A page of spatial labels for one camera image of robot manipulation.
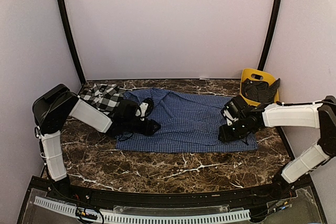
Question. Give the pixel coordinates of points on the yellow plastic basket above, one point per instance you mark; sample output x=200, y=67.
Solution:
x=257, y=75

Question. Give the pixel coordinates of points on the right black corner post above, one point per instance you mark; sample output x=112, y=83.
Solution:
x=269, y=35

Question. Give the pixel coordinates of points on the blue checked long sleeve shirt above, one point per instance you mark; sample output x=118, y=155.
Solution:
x=189, y=124

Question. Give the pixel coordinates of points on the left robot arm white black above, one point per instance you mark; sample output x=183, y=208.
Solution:
x=53, y=109

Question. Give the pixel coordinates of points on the black front rail frame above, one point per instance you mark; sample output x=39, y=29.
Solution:
x=256, y=197

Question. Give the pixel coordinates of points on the left black corner post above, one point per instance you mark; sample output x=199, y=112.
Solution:
x=70, y=41

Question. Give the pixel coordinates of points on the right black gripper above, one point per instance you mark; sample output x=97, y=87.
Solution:
x=226, y=135

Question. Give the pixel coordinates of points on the black corner post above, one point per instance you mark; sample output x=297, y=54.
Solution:
x=70, y=41
x=269, y=35

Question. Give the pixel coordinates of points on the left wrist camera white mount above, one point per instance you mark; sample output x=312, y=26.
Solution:
x=144, y=109

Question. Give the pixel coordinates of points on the dark grey shirt in basket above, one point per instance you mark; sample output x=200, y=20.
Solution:
x=260, y=91

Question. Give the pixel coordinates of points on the white slotted cable duct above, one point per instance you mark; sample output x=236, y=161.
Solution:
x=123, y=214

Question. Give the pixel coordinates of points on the black white plaid shirt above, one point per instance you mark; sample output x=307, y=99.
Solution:
x=104, y=97

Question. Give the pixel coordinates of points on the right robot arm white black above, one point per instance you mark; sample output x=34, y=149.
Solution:
x=243, y=119

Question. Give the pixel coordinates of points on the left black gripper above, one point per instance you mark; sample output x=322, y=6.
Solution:
x=147, y=129

